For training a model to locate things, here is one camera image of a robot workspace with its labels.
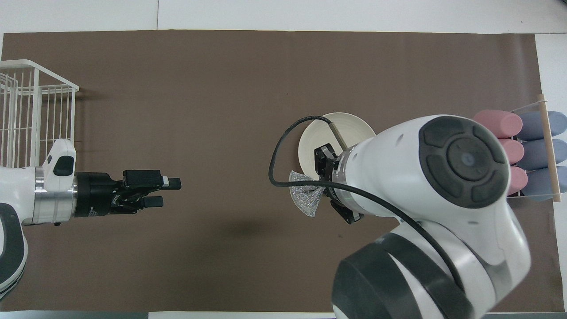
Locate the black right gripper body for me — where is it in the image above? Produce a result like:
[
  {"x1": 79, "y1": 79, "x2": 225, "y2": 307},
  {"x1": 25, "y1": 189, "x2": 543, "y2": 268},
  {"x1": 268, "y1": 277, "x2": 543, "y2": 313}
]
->
[{"x1": 325, "y1": 153, "x2": 351, "y2": 212}]

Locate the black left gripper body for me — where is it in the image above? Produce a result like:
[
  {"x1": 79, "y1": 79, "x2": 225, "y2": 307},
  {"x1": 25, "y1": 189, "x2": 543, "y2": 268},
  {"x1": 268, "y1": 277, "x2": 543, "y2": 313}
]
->
[{"x1": 74, "y1": 172, "x2": 134, "y2": 218}]

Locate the silver mesh sponge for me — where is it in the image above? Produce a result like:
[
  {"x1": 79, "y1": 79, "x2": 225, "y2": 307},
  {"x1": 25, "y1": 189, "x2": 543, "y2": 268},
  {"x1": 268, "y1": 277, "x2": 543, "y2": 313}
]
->
[{"x1": 288, "y1": 170, "x2": 325, "y2": 218}]

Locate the cream round plate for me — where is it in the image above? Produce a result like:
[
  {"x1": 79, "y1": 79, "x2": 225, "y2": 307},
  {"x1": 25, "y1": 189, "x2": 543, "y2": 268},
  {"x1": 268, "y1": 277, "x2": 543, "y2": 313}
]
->
[{"x1": 298, "y1": 112, "x2": 377, "y2": 181}]

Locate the brown table mat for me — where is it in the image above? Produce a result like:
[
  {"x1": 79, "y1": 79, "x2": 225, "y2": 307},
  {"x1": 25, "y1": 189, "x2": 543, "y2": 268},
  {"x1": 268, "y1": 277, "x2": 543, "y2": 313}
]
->
[{"x1": 0, "y1": 29, "x2": 565, "y2": 313}]

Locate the pink cup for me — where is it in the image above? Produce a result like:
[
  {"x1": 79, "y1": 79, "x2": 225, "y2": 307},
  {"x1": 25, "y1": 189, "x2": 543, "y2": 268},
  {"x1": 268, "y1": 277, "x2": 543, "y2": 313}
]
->
[
  {"x1": 507, "y1": 166, "x2": 529, "y2": 196},
  {"x1": 473, "y1": 109, "x2": 524, "y2": 139},
  {"x1": 497, "y1": 139, "x2": 525, "y2": 165}
]

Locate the rack of pink blue cups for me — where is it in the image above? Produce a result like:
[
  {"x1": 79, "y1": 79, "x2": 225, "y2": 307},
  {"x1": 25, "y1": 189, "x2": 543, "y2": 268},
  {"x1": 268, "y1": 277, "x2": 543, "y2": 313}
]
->
[{"x1": 505, "y1": 93, "x2": 563, "y2": 203}]

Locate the white wire dish rack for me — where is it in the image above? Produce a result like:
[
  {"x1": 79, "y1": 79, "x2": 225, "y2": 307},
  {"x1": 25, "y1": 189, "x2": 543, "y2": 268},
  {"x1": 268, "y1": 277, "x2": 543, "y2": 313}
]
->
[{"x1": 0, "y1": 59, "x2": 80, "y2": 170}]

